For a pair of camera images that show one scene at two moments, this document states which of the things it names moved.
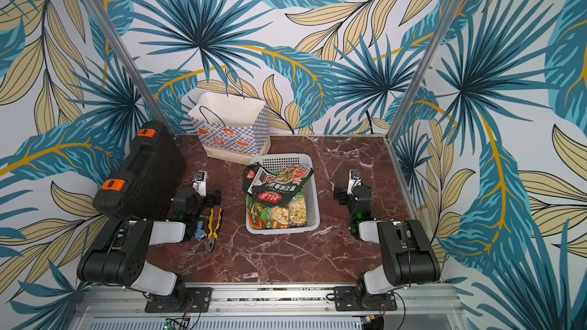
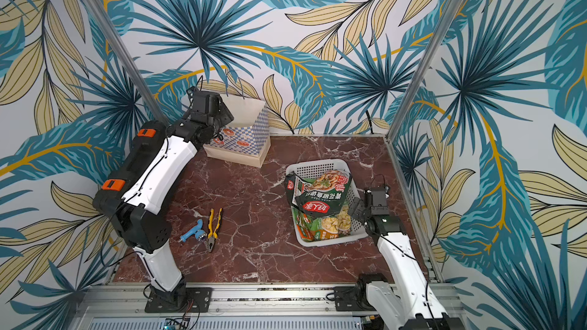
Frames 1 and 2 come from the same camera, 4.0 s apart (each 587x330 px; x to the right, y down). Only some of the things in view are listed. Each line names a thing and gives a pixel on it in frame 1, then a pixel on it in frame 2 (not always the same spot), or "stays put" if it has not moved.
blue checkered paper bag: [233, 128] stays put
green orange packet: [259, 217] to [309, 228]
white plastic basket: [310, 192] to [358, 230]
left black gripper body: [209, 202] to [224, 117]
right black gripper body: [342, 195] to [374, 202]
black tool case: [145, 186] stays put
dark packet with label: [265, 186] to [295, 186]
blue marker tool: [200, 234] stays put
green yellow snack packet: [293, 215] to [330, 227]
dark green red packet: [279, 186] to [324, 194]
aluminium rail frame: [121, 308] stays put
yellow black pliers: [212, 236] stays put
